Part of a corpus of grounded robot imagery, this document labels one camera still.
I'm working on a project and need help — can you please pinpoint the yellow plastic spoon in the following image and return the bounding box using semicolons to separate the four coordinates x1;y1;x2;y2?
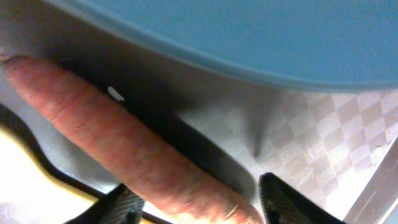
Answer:
1;126;98;224

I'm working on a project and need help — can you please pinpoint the orange carrot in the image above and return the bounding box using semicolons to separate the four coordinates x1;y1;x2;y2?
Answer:
2;57;263;223

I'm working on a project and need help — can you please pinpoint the brown serving tray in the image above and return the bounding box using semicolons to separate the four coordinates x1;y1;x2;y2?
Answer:
1;1;397;223

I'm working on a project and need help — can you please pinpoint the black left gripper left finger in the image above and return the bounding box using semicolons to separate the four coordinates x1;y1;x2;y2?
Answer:
65;184;145;224

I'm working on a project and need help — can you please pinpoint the dark blue plate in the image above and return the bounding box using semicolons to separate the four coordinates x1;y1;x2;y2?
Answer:
53;0;397;91

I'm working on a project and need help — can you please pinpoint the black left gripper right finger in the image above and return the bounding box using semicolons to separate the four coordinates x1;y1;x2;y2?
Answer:
259;172;344;224

